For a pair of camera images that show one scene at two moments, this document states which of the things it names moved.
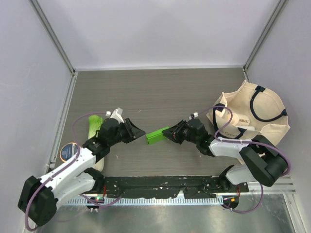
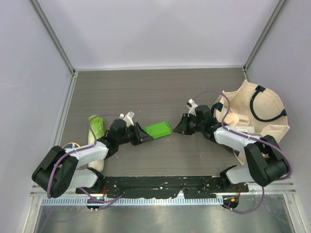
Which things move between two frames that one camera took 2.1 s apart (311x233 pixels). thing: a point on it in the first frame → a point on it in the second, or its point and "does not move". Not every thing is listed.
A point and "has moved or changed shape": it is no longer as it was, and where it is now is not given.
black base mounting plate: [191, 187] does not move
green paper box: [156, 136] has moved or changed shape
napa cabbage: [95, 122] does not move
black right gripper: [174, 133] → [182, 127]
